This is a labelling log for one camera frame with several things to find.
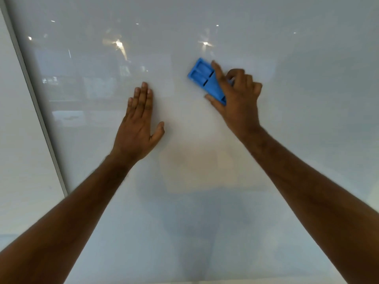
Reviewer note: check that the person's right hand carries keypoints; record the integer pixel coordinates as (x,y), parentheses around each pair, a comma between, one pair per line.
(241,109)

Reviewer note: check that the person's left hand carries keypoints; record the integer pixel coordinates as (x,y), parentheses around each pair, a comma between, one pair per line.
(134,136)

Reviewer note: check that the person's right little finger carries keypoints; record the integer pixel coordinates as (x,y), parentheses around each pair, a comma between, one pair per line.
(257,89)

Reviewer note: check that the person's right middle finger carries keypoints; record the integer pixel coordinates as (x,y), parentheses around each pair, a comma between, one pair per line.
(237,74)

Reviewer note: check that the person's left middle finger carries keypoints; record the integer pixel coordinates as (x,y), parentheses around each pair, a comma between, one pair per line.
(141,99)

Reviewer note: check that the person's right thumb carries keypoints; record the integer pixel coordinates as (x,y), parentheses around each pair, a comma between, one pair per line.
(213,102)

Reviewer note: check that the person's left thumb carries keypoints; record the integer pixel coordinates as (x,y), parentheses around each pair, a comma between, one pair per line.
(157,132)

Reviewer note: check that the person's left little finger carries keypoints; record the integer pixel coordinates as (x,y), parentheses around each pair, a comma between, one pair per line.
(128,107)

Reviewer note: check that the blue whiteboard eraser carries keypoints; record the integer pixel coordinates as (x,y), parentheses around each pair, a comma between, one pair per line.
(204,76)

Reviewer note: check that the person's right forearm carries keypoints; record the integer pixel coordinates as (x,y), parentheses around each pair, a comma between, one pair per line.
(319,204)

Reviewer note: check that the person's left forearm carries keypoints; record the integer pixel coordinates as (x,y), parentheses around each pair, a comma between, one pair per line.
(65,221)

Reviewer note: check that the white glossy whiteboard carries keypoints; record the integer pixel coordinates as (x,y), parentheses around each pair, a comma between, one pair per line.
(296,85)

